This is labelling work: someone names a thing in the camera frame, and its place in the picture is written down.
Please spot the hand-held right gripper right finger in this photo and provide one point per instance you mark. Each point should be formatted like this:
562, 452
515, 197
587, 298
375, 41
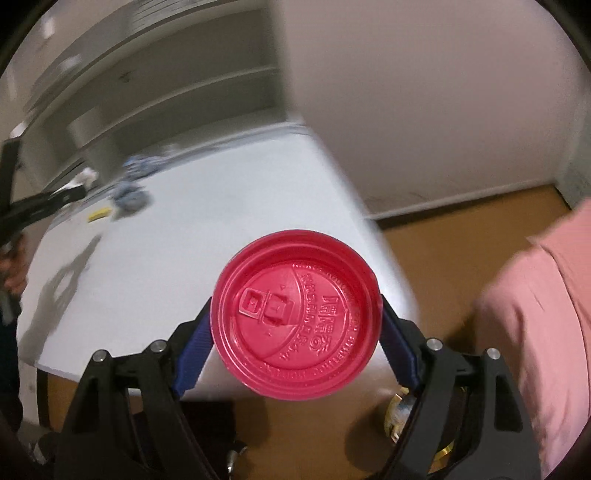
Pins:
399, 350

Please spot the small yellow packet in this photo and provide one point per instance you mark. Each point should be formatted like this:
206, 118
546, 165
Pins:
99, 214

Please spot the white desk hutch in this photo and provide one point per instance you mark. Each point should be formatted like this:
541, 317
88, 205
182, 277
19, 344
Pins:
161, 69

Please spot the person's left hand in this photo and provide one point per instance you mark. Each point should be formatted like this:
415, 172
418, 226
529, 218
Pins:
16, 267

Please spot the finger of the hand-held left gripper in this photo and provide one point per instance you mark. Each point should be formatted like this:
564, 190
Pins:
51, 203

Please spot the pink cloth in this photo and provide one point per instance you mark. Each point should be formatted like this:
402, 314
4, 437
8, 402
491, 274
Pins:
545, 323

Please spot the white cup with red lid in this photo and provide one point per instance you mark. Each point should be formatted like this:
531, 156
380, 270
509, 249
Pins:
295, 314

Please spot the blue wrapper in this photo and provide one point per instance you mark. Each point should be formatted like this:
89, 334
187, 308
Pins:
145, 165

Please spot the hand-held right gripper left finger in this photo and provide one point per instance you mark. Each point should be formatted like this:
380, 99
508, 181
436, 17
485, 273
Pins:
196, 350

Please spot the white plastic wrapper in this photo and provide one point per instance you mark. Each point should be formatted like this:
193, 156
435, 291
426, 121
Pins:
87, 175

